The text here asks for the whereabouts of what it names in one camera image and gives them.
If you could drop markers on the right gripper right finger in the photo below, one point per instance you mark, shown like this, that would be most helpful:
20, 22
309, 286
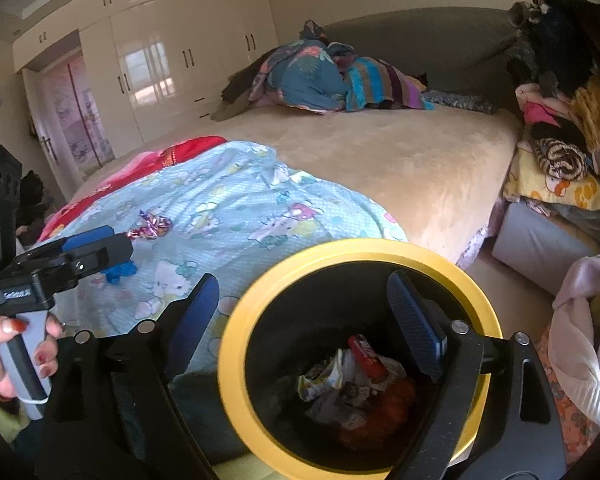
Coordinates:
518, 435

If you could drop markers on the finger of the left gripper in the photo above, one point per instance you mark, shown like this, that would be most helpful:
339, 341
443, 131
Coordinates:
88, 240

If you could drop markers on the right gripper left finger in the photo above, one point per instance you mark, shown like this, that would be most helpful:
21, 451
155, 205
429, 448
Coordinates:
111, 414

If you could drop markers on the purple candy wrapper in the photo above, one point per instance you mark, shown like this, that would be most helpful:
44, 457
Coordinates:
150, 226

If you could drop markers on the red plastic bag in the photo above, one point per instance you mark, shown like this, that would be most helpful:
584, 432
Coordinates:
386, 416

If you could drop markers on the green sleeve forearm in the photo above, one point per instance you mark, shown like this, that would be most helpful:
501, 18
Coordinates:
13, 419

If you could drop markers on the yellow rimmed trash bin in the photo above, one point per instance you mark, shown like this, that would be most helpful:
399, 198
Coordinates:
313, 343

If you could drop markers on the person's left hand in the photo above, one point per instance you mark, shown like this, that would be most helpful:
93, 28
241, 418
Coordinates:
13, 351

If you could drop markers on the black bag on floor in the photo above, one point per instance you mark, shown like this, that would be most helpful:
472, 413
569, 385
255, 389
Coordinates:
35, 202

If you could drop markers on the pink white cloth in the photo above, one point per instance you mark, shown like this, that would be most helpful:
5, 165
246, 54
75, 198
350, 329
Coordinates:
574, 338

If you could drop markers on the red blanket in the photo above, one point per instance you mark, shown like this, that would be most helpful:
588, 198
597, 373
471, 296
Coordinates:
142, 165

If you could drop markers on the light blue Hello Kitty blanket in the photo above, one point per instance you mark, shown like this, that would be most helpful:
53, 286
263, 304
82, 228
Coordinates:
237, 210

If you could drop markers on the pink sliding door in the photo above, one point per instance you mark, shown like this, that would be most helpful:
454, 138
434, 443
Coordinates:
65, 85

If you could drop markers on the red wrapper in bin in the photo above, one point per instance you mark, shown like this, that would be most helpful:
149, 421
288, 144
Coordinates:
368, 359

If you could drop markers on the white crumpled wrapper in bin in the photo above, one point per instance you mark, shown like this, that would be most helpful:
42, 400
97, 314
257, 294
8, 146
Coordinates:
339, 393

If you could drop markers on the grey storage box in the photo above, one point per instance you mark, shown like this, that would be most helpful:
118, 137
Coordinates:
541, 249

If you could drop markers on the glossy cream wardrobe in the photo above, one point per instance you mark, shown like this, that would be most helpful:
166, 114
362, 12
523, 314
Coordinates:
154, 65

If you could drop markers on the brown garment on bed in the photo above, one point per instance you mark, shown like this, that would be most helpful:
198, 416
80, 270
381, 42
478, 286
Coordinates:
235, 96

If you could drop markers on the teal floral quilt pile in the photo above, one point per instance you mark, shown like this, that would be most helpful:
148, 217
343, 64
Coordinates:
307, 74

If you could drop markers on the beige bed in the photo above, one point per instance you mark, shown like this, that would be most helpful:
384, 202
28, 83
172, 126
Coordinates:
437, 172

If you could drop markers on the pile of clothes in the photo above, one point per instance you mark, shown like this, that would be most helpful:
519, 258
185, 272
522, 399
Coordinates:
555, 68

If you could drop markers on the striped blue purple blanket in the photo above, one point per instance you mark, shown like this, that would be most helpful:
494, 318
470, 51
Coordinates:
374, 83

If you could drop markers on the grey bed headboard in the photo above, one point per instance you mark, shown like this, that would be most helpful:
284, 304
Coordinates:
460, 50

